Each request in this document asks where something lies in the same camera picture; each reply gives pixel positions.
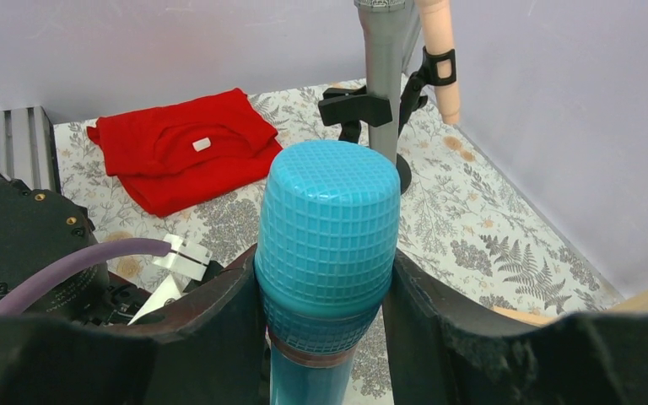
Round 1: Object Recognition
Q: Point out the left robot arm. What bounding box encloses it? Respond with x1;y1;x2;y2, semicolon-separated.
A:
0;175;213;326

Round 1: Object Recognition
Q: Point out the black mic stand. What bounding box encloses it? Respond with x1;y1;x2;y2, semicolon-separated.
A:
317;84;413;195
398;47;457;135

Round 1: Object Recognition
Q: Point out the beige microphone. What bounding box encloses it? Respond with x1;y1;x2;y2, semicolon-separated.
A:
415;0;461;125

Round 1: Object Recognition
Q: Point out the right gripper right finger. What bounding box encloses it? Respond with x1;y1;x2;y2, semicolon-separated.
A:
383;251;648;404

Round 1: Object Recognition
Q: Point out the grey microphone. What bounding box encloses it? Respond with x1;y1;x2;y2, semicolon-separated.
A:
354;1;413;163

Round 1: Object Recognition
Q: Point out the floral table mat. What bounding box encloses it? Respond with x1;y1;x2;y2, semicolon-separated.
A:
52;75;624;405

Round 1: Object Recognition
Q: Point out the red folded shirt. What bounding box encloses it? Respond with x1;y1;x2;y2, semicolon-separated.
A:
87;89;283;217

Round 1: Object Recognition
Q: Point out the blue microphone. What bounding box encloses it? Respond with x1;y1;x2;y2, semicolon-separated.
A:
253;140;400;404

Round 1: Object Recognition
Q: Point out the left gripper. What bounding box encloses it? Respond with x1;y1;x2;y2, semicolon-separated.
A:
128;234;213;326

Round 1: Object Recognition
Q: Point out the wooden clothes rack frame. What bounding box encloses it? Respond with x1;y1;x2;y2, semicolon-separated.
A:
491;273;648;328

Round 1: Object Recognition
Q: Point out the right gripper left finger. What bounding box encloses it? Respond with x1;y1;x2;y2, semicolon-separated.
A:
0;250;268;404

